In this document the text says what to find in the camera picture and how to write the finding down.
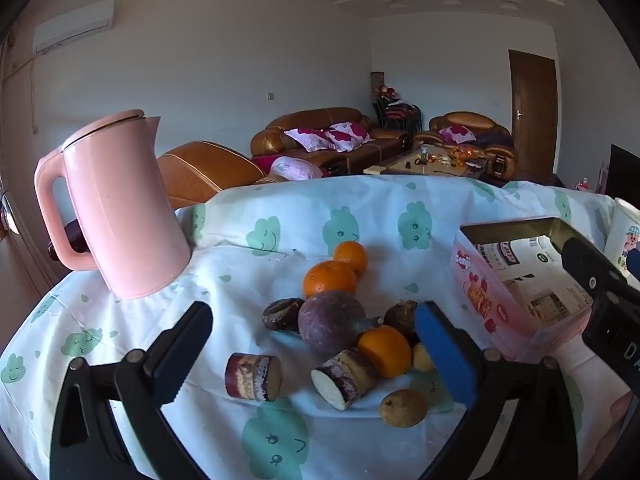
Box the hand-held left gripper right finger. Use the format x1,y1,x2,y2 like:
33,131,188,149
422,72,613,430
414,301,586,480

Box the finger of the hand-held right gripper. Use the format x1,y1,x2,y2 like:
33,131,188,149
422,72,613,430
561,235,632,306

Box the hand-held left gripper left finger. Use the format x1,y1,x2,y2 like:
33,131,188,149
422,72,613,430
49,301,215,480

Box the small yellow fruit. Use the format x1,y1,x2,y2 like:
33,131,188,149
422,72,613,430
411,342,437,372

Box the dark brown water chestnut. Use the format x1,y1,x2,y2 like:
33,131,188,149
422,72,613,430
382,300,420,339
262,298,306,333

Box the brown round fruit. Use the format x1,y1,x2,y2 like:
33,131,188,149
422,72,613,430
379,389,429,429

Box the pink cardboard box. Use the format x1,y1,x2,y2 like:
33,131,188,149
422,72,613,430
452,217,608,361

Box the purple passion fruit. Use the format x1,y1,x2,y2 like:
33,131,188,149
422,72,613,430
298,291,383,356

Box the small orange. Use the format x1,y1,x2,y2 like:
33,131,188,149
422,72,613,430
332,241,369,278

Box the large orange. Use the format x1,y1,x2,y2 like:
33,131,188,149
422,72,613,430
303,261,358,300

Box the person's right hand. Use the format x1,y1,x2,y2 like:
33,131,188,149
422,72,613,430
611,391,640,466

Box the white printed paper cup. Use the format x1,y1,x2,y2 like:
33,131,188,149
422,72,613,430
602,197,640,291

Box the black television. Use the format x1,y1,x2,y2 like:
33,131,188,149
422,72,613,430
606,144,640,198

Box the brown wooden door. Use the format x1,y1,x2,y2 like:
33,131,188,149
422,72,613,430
508,49,557,173

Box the pile of small oranges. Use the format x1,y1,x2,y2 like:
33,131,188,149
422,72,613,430
449,145,482,167

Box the dark red object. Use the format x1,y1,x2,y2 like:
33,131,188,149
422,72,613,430
48,220,92,262

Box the pink electric kettle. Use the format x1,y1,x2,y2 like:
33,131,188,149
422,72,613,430
34,109,192,300

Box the white magenta floral cushion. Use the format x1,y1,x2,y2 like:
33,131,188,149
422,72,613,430
440,126,477,145
325,121,374,151
285,127,332,153

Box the brown leather armchair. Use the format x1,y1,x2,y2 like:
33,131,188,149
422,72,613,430
157,141,266,211
415,111,518,181

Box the white cloud-print tablecloth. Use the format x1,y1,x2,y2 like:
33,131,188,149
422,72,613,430
0,175,640,480

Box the wooden coffee table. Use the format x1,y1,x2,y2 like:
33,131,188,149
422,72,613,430
362,144,488,178

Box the pink pillow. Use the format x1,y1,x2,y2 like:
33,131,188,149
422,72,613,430
270,156,326,181

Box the stack of dark chairs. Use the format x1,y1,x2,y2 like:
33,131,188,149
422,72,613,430
374,87,423,133

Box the brown leather sofa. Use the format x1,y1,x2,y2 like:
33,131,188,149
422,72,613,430
250,107,411,176

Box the white air conditioner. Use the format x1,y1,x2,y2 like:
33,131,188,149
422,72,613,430
32,0,115,55

